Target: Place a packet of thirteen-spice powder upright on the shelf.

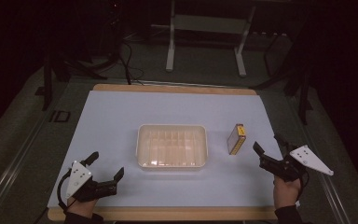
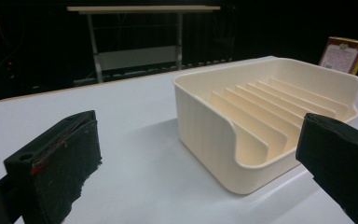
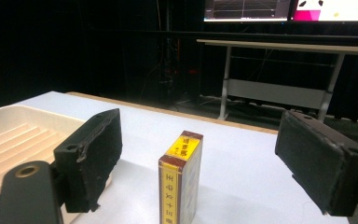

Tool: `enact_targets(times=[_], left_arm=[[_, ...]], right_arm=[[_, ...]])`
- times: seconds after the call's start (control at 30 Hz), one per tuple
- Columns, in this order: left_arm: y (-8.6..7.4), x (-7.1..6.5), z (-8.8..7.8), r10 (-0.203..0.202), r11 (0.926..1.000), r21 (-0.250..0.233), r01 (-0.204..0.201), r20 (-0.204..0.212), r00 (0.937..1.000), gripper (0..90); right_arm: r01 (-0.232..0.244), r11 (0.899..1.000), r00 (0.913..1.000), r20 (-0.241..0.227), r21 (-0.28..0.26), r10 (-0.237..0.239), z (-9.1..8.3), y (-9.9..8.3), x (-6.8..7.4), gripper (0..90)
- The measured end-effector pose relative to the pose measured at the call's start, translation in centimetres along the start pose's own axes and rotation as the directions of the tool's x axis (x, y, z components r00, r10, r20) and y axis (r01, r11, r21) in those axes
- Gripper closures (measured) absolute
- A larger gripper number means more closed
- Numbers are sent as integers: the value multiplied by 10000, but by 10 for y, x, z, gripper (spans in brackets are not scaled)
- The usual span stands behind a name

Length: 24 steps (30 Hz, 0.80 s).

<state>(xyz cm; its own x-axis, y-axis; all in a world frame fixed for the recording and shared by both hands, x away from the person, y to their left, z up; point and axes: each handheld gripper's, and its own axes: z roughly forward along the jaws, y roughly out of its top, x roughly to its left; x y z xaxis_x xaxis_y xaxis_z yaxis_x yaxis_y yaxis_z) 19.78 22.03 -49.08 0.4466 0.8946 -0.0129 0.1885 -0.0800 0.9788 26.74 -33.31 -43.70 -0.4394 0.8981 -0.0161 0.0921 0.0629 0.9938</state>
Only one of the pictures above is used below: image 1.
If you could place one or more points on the white plastic tray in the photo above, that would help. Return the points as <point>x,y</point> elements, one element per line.
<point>171,146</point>

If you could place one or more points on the black floor socket box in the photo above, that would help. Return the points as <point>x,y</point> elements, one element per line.
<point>61,116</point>

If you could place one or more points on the black tripod stand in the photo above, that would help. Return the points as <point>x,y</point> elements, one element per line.
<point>56,67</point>

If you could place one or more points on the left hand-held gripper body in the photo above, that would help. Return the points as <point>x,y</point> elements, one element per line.
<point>78,179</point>

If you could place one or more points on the black metal stand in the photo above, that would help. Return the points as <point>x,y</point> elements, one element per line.
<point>303,90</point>

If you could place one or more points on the white metal stand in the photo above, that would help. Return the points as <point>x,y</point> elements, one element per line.
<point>208,24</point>

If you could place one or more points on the small yellow box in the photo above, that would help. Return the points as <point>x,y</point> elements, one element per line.
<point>236,139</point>

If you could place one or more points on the person's right hand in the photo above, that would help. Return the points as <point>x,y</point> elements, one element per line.
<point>286,193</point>

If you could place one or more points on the person's left hand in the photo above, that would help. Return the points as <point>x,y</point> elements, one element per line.
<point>81,207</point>

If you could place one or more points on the pale blue table sheet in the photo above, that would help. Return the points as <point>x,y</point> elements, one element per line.
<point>167,105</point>

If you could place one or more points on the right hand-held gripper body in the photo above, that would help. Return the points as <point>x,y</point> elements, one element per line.
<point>292,165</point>

